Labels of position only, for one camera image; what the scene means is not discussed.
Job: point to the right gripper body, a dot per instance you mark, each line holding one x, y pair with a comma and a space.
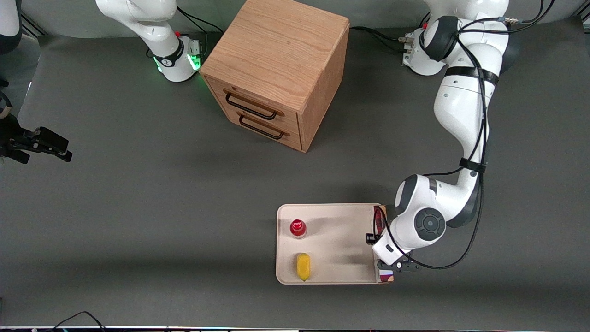
14, 139

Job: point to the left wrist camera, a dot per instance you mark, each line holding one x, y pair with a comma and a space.
405, 266

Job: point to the wooden drawer cabinet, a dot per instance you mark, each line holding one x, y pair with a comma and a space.
276, 50

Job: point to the red cookie box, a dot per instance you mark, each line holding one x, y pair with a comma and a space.
386, 278

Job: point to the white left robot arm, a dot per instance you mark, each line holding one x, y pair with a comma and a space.
461, 106

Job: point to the beige plastic tray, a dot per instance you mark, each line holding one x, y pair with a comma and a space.
341, 244

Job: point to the dark grey table mat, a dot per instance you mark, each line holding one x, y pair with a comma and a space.
138, 207

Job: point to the yellow banana toy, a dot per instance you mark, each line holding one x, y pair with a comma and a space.
303, 266

